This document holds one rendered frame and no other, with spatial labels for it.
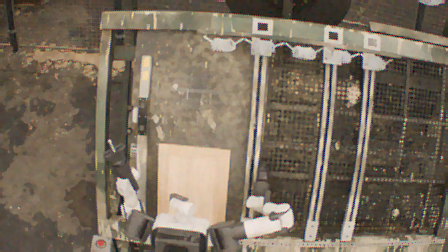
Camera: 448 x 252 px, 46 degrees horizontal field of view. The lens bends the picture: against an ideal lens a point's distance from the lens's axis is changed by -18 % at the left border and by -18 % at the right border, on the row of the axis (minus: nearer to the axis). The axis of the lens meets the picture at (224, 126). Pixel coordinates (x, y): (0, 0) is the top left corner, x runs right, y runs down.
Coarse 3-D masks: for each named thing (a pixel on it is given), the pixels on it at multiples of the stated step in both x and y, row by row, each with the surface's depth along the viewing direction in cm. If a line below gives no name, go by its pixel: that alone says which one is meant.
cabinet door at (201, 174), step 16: (160, 144) 329; (176, 144) 330; (160, 160) 331; (176, 160) 331; (192, 160) 330; (208, 160) 329; (224, 160) 329; (160, 176) 333; (176, 176) 333; (192, 176) 332; (208, 176) 331; (224, 176) 330; (160, 192) 335; (176, 192) 335; (192, 192) 334; (208, 192) 333; (224, 192) 332; (160, 208) 337; (208, 208) 335; (224, 208) 334
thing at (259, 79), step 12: (252, 48) 306; (264, 48) 294; (264, 60) 310; (264, 72) 312; (264, 84) 313; (252, 108) 316; (252, 120) 318; (252, 132) 319; (252, 144) 322; (252, 156) 325; (252, 168) 324; (252, 180) 326; (252, 216) 329
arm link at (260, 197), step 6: (252, 192) 315; (258, 192) 311; (264, 192) 311; (270, 192) 310; (252, 198) 309; (258, 198) 309; (264, 198) 309; (246, 204) 310; (252, 204) 306; (258, 204) 307; (264, 204) 306; (258, 210) 309
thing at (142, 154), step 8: (144, 56) 317; (144, 88) 321; (144, 96) 322; (144, 136) 326; (144, 144) 327; (144, 152) 328; (144, 160) 329; (144, 168) 330; (144, 176) 331; (144, 184) 332; (144, 192) 333; (144, 200) 335
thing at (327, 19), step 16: (240, 0) 353; (256, 0) 352; (272, 0) 350; (304, 0) 346; (320, 0) 345; (336, 0) 343; (272, 16) 359; (304, 16) 356; (320, 16) 354; (336, 16) 352
